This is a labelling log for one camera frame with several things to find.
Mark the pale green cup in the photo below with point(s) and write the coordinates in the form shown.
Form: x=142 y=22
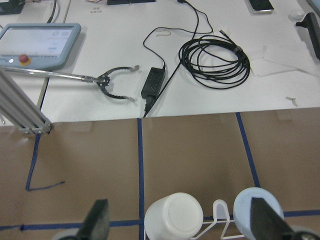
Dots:
x=175 y=216

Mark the light blue cup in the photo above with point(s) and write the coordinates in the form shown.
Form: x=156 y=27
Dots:
x=242 y=208

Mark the black power adapter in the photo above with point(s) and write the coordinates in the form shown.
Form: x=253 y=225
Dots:
x=153 y=83

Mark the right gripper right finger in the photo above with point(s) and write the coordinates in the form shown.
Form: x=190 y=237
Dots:
x=266 y=224

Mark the black smartphone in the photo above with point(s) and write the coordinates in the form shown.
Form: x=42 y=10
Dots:
x=261 y=6

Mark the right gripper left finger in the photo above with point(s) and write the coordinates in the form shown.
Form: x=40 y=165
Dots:
x=96 y=225

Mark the reacher grabber tool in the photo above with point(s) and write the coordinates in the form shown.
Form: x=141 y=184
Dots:
x=102 y=81

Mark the aluminium frame post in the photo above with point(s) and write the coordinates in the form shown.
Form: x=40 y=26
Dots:
x=18 y=108

